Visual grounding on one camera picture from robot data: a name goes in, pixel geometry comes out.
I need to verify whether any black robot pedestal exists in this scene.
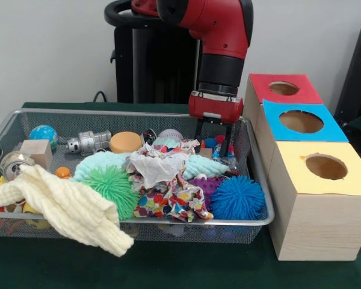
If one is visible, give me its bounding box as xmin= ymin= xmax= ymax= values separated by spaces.
xmin=104 ymin=0 xmax=214 ymax=105

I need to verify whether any small blue globe ball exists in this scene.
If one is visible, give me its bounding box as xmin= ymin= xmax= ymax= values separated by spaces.
xmin=29 ymin=125 xmax=58 ymax=149

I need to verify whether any mint green cloth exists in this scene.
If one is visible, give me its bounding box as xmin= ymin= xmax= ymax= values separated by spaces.
xmin=74 ymin=138 xmax=229 ymax=181

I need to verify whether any blue spiky ball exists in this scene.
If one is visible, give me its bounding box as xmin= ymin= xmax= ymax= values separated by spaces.
xmin=209 ymin=175 xmax=266 ymax=221

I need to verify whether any wooden box with three holes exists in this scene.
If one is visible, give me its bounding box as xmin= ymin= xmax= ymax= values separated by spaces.
xmin=242 ymin=73 xmax=361 ymax=261

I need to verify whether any tan round bun toy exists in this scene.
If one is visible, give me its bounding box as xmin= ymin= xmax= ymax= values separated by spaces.
xmin=110 ymin=131 xmax=143 ymax=155

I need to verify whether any shallow clear mesh bin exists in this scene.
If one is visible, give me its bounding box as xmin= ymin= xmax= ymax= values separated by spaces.
xmin=0 ymin=108 xmax=274 ymax=243

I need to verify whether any colourful patterned cloth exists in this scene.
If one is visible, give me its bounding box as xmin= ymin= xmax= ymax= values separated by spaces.
xmin=128 ymin=140 xmax=199 ymax=190
xmin=134 ymin=178 xmax=214 ymax=222

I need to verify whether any round silver tin can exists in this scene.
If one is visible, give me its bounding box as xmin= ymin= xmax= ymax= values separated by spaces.
xmin=0 ymin=152 xmax=35 ymax=181

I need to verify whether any purple spiky ball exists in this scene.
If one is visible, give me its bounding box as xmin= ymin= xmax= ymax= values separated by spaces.
xmin=190 ymin=175 xmax=222 ymax=208

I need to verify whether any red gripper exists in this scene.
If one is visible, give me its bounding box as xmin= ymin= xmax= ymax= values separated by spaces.
xmin=188 ymin=92 xmax=244 ymax=158

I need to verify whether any pale yellow cloth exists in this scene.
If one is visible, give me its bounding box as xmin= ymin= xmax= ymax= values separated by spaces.
xmin=0 ymin=164 xmax=135 ymax=257

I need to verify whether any small wooden cube block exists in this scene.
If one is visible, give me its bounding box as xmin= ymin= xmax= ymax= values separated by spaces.
xmin=20 ymin=140 xmax=53 ymax=170

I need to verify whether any green spiky ball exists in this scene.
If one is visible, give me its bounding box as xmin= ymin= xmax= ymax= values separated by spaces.
xmin=81 ymin=166 xmax=139 ymax=220

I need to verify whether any pale pink ball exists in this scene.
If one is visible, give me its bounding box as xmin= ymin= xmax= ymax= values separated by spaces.
xmin=158 ymin=128 xmax=185 ymax=144

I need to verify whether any crushed silver can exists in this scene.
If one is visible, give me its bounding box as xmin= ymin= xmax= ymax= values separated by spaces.
xmin=141 ymin=129 xmax=158 ymax=148

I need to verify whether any crushed clear water bottle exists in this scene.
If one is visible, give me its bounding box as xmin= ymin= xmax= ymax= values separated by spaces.
xmin=211 ymin=143 xmax=240 ymax=174

